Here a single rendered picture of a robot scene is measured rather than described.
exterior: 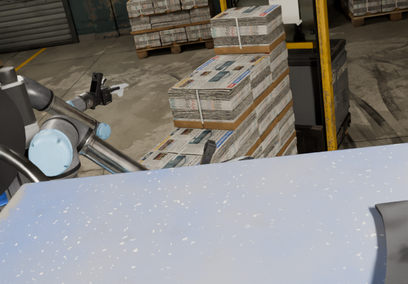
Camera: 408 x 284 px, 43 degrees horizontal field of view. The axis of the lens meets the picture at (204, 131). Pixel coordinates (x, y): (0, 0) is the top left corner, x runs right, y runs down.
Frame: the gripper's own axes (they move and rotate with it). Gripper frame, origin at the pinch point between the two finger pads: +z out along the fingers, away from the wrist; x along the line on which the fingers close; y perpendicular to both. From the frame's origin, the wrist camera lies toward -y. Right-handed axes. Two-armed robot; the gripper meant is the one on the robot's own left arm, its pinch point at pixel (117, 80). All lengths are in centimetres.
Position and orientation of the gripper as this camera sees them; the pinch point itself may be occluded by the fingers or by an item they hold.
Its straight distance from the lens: 259.6
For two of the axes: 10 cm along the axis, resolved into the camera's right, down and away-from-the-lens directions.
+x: 8.2, 2.3, -5.2
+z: 5.7, -4.2, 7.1
